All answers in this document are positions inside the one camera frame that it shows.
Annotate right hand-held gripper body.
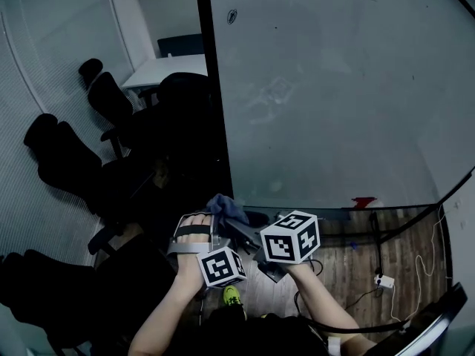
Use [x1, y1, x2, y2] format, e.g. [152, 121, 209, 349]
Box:
[252, 209, 321, 284]

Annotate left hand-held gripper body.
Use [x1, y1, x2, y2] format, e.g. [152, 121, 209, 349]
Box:
[166, 210, 249, 289]

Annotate blue-grey cloth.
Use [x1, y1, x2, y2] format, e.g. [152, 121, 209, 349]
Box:
[206, 194, 250, 226]

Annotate large whiteboard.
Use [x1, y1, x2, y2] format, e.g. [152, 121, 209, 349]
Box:
[193, 0, 475, 245]

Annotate person's right forearm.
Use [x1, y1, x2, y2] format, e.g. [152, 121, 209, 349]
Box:
[282, 262, 378, 356]

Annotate person's left forearm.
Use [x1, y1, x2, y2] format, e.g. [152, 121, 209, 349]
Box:
[127, 253, 209, 356]

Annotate red whiteboard eraser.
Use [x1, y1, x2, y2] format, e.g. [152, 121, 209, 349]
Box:
[351, 197, 379, 210]

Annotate person's left hand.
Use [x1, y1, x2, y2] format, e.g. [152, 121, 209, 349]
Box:
[177, 212, 214, 245]

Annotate person's green left shoe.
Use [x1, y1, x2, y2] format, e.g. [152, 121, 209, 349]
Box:
[221, 285, 245, 309]

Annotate person's black clothing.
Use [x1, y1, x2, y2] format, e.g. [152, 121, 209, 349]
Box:
[206, 306, 335, 356]

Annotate white power adapter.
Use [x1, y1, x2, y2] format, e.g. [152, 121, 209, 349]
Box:
[373, 274, 396, 290]

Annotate black office chair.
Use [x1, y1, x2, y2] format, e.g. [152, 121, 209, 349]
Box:
[23, 113, 129, 218]
[0, 223, 177, 356]
[128, 71, 233, 222]
[78, 58, 137, 159]

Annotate white desk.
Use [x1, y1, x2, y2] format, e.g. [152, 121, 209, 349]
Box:
[121, 53, 209, 90]

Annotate black desk screen panel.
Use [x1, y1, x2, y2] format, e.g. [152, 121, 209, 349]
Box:
[156, 33, 205, 59]

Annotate white window blinds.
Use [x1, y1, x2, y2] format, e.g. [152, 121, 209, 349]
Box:
[0, 0, 131, 268]

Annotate left hand-held gripper cable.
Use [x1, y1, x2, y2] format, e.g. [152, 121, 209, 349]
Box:
[196, 289, 209, 328]

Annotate right hand-held gripper black cable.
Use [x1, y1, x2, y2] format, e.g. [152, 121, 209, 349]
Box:
[292, 258, 324, 317]

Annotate black hanging power cord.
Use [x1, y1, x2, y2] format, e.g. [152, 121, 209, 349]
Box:
[369, 211, 385, 277]

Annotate thin black floor cable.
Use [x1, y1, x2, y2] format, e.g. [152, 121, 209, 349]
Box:
[343, 286, 383, 312]

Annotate thick black cable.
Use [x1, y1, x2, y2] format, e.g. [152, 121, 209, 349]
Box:
[302, 316, 411, 336]

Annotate thin white cable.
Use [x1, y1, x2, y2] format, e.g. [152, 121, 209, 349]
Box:
[388, 205, 451, 323]

